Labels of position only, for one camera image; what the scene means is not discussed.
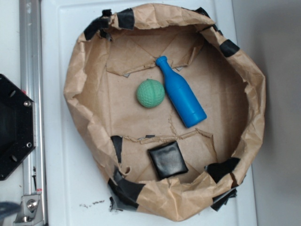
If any blue plastic bottle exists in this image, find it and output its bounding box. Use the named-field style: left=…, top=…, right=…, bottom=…
left=156, top=56, right=207, bottom=128

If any brown paper bag bin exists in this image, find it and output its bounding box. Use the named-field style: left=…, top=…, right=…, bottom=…
left=64, top=3, right=266, bottom=221

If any green dimpled ball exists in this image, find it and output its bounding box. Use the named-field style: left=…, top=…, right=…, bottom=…
left=136, top=79, right=165, bottom=108

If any metal corner bracket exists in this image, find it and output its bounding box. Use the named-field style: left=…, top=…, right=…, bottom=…
left=13, top=194, right=44, bottom=226

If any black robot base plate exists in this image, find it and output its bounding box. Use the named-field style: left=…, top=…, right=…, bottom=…
left=0, top=74, right=36, bottom=181

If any black square pouch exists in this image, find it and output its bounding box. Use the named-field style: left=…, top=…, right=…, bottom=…
left=148, top=141, right=189, bottom=179

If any white tray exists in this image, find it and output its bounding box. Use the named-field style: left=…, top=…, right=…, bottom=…
left=41, top=0, right=257, bottom=226

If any aluminium extrusion rail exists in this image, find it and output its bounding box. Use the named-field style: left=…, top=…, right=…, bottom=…
left=19, top=0, right=48, bottom=226

